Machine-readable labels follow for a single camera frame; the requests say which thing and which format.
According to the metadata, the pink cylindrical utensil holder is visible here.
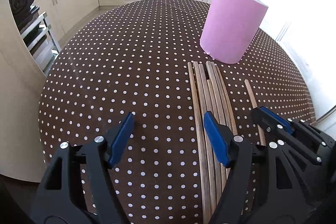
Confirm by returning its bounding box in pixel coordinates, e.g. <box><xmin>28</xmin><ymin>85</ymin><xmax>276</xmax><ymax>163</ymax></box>
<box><xmin>200</xmin><ymin>0</ymin><xmax>268</xmax><ymax>64</ymax></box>

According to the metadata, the white door with handle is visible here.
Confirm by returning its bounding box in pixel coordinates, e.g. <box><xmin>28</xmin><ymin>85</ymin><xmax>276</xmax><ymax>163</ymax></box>
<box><xmin>261</xmin><ymin>0</ymin><xmax>335</xmax><ymax>118</ymax></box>

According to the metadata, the separate wooden chopstick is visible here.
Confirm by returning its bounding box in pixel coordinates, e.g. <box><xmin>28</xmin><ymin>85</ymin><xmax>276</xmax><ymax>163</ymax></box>
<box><xmin>244</xmin><ymin>79</ymin><xmax>266</xmax><ymax>145</ymax></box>

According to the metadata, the metal shelf rack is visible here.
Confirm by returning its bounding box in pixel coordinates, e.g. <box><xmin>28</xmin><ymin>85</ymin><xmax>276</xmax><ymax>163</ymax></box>
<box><xmin>20</xmin><ymin>11</ymin><xmax>61</xmax><ymax>76</ymax></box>

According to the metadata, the wooden chopstick in bundle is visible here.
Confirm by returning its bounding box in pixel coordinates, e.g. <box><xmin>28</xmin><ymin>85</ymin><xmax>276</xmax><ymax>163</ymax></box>
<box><xmin>201</xmin><ymin>64</ymin><xmax>222</xmax><ymax>204</ymax></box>
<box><xmin>193</xmin><ymin>61</ymin><xmax>216</xmax><ymax>215</ymax></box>
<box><xmin>214</xmin><ymin>66</ymin><xmax>238</xmax><ymax>135</ymax></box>
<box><xmin>204</xmin><ymin>61</ymin><xmax>228</xmax><ymax>190</ymax></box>

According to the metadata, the brown polka dot tablecloth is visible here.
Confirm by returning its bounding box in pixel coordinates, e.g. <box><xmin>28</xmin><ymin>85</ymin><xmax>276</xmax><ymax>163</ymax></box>
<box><xmin>38</xmin><ymin>0</ymin><xmax>314</xmax><ymax>223</ymax></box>

